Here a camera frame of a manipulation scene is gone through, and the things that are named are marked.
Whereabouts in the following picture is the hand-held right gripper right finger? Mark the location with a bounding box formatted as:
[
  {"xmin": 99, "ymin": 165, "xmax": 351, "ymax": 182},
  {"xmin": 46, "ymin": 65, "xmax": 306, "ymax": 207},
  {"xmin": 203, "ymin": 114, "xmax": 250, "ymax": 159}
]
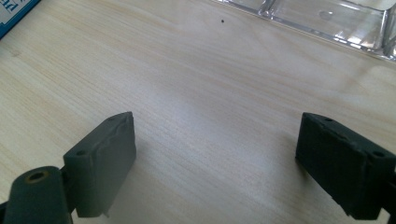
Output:
[{"xmin": 295, "ymin": 112, "xmax": 396, "ymax": 220}]

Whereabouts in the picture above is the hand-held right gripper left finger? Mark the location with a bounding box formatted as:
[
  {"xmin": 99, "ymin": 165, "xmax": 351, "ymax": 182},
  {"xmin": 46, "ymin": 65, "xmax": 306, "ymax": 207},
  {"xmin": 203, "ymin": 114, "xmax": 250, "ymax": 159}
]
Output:
[{"xmin": 63, "ymin": 111, "xmax": 137, "ymax": 218}]

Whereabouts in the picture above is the clear acrylic book stand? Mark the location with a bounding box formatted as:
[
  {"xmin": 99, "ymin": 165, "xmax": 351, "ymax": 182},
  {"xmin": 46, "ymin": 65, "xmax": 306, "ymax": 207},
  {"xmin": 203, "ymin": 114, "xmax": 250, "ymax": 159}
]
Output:
[{"xmin": 211, "ymin": 0, "xmax": 396, "ymax": 63}]

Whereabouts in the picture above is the thick blue book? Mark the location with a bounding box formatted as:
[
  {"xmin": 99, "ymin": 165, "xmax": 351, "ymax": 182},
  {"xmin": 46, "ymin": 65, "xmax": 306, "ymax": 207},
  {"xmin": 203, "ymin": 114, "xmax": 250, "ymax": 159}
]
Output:
[{"xmin": 0, "ymin": 0, "xmax": 42, "ymax": 40}]

